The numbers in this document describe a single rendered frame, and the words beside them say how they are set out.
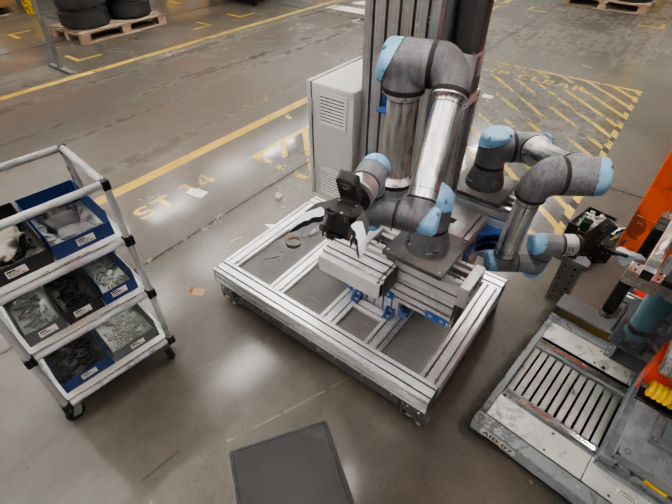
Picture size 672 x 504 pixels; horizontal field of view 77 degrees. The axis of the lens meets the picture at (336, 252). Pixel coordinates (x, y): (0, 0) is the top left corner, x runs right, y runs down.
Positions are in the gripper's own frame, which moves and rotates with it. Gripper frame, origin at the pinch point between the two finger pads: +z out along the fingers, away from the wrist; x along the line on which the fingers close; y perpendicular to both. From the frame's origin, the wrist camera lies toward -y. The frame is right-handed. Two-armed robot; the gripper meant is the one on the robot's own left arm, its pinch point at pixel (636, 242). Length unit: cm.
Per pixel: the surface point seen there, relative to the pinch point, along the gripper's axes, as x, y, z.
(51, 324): 21, 30, -207
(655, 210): -25.5, 6.1, 21.6
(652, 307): 14.8, 16.6, 6.7
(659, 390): 39.9, 27.5, 2.5
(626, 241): -26.2, 23.5, 18.9
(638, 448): 46, 58, 8
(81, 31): -509, 97, -478
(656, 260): 27.6, -18.7, -16.4
